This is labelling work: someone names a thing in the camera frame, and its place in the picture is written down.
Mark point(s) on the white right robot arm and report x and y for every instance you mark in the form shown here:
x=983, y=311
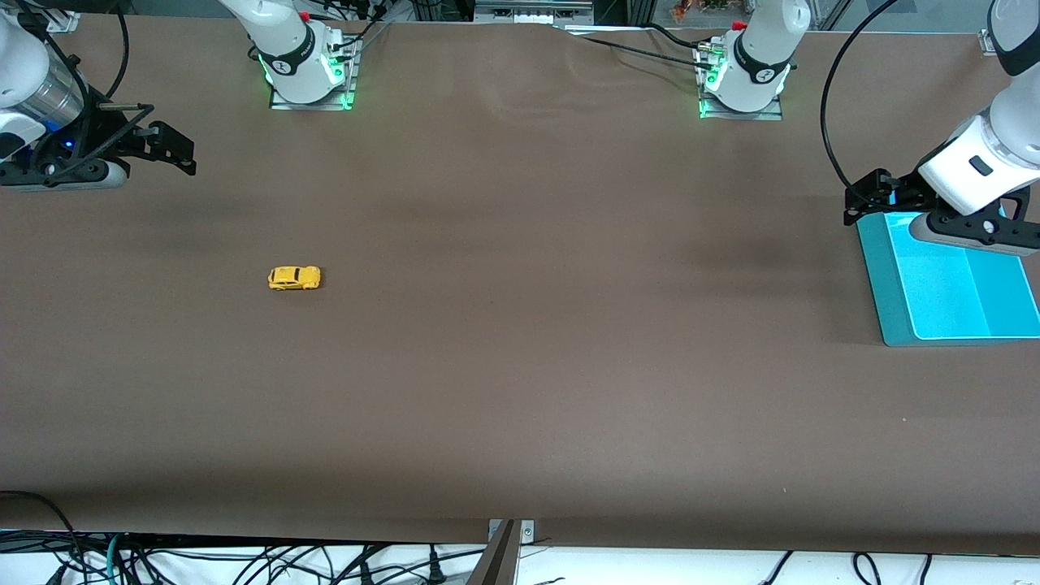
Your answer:
x=288, y=49

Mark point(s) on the silver corner bracket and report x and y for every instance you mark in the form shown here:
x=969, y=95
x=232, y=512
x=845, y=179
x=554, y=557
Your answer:
x=993, y=41

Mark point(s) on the teal plastic storage bin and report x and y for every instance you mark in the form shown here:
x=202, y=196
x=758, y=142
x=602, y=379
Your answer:
x=942, y=301

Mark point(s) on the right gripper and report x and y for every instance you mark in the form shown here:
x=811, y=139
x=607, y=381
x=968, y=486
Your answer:
x=96, y=134

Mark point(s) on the dark grey support beam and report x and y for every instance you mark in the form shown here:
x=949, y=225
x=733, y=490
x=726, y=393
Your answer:
x=496, y=565

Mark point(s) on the brown table cover sheet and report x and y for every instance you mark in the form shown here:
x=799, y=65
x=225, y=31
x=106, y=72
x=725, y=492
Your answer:
x=520, y=366

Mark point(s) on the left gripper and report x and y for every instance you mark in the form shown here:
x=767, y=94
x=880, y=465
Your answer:
x=896, y=192

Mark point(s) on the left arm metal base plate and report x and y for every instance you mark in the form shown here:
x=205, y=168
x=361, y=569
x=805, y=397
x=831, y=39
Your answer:
x=776, y=114

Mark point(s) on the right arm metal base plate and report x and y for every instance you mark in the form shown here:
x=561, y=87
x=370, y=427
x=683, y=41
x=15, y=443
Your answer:
x=351, y=81

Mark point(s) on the small metal edge bracket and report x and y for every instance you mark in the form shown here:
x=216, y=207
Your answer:
x=528, y=532

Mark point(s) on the yellow toy beetle car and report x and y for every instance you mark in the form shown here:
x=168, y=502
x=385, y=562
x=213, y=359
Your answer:
x=294, y=278

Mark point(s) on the grey metal equipment box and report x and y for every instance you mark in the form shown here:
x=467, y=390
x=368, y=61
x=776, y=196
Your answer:
x=528, y=12

